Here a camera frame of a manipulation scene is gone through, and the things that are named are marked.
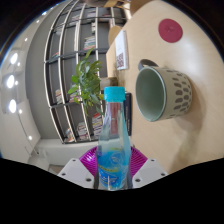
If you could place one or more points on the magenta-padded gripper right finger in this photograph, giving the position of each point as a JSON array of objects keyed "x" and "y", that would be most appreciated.
[{"x": 150, "y": 171}]

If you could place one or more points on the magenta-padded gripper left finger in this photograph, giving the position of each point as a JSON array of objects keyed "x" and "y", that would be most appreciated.
[{"x": 74, "y": 172}]

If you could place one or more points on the clear bottle with blue cap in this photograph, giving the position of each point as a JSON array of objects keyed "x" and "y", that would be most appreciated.
[{"x": 112, "y": 160}]

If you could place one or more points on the green mug with oval pattern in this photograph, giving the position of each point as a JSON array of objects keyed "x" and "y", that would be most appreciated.
[{"x": 176, "y": 93}]

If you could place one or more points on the green potted plant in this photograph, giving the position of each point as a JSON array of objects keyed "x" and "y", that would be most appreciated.
[{"x": 87, "y": 81}]

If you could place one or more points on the group of ceiling lights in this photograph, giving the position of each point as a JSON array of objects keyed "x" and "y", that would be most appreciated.
[{"x": 10, "y": 81}]

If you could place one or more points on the grey bookshelf unit with books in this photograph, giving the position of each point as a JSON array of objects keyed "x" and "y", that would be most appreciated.
[{"x": 66, "y": 53}]

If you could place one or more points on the white magazine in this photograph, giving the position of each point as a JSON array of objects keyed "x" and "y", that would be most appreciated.
[{"x": 121, "y": 50}]

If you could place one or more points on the round-backed wooden chair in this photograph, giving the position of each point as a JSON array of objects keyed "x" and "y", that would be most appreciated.
[{"x": 114, "y": 35}]

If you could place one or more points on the flat round red coaster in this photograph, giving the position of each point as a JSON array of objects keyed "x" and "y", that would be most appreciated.
[{"x": 170, "y": 30}]

